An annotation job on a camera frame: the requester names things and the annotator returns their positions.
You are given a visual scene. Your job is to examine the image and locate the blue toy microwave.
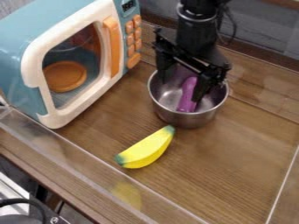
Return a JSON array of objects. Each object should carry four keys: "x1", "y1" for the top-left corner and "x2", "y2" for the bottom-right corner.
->
[{"x1": 0, "y1": 0, "x2": 143, "y2": 129}]

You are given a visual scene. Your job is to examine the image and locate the purple toy eggplant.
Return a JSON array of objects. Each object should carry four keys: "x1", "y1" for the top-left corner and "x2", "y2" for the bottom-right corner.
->
[{"x1": 176, "y1": 76, "x2": 198, "y2": 113}]

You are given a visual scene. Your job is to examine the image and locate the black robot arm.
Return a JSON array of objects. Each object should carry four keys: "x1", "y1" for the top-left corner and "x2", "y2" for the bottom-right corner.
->
[{"x1": 154, "y1": 0, "x2": 238, "y2": 102}]

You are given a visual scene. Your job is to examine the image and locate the orange microwave turntable plate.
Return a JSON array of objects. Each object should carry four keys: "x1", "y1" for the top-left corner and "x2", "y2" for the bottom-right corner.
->
[{"x1": 43, "y1": 60, "x2": 87, "y2": 93}]

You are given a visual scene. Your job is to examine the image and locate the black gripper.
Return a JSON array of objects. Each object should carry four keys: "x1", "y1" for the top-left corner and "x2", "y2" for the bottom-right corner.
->
[{"x1": 154, "y1": 5, "x2": 231, "y2": 102}]

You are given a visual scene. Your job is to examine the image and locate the yellow toy banana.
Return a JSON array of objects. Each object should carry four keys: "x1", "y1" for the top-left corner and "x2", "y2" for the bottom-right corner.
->
[{"x1": 115, "y1": 125, "x2": 175, "y2": 169}]

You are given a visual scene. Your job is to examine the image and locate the clear acrylic barrier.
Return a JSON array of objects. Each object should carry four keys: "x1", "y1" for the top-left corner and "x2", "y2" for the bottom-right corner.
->
[{"x1": 0, "y1": 106, "x2": 210, "y2": 224}]

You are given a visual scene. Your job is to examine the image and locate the silver metal pot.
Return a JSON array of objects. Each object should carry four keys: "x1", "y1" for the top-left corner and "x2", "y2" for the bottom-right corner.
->
[{"x1": 147, "y1": 65, "x2": 230, "y2": 129}]

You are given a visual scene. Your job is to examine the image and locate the black cable bottom left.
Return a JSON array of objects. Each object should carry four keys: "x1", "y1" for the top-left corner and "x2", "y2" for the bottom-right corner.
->
[{"x1": 0, "y1": 198, "x2": 44, "y2": 224}]

